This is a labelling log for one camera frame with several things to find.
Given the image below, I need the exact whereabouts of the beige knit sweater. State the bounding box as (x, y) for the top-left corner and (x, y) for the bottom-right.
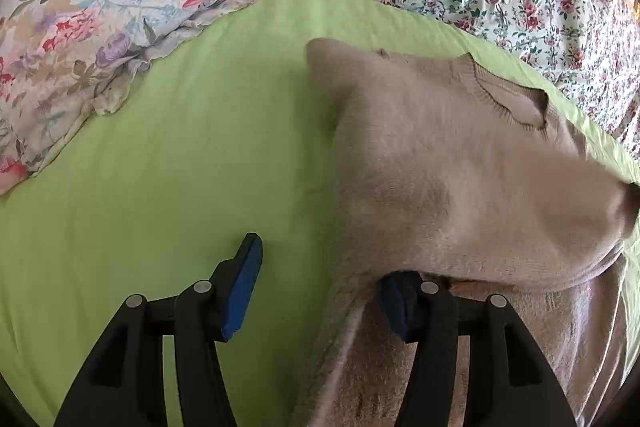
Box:
(292, 39), (639, 426)

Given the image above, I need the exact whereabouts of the pastel floral pillow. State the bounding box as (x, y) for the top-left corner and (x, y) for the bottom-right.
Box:
(1, 0), (256, 191)

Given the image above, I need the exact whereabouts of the green bed sheet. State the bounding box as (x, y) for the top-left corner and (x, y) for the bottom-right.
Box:
(1, 0), (639, 426)

